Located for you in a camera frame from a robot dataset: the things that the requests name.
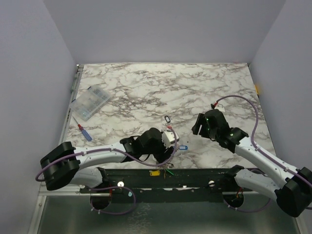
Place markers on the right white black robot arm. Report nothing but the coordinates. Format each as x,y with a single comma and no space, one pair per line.
287,185

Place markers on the blue key tag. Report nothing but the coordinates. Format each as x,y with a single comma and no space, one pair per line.
183,147

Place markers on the black key tag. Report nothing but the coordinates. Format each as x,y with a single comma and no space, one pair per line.
167,119

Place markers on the clear plastic screw box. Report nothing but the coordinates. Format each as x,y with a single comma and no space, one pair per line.
90,101

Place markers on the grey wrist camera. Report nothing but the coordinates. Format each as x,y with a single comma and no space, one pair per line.
218,106
168,138

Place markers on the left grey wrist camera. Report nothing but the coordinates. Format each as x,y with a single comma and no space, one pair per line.
168,138

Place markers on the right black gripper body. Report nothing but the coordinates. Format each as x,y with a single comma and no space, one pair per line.
203,124

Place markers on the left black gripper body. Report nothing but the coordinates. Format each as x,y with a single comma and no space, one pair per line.
160,152

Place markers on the yellow key tag with key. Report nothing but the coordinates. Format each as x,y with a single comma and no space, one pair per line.
155,173

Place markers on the silver key organiser with rings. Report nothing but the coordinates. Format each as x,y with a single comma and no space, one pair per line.
166,170

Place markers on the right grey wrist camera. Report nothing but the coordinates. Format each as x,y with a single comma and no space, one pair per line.
218,106

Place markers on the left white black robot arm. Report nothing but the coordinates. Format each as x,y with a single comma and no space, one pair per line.
66,164

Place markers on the blue red screwdriver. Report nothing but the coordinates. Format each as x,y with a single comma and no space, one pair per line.
83,131

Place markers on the black mounting base rail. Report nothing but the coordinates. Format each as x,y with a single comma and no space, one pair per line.
174,185

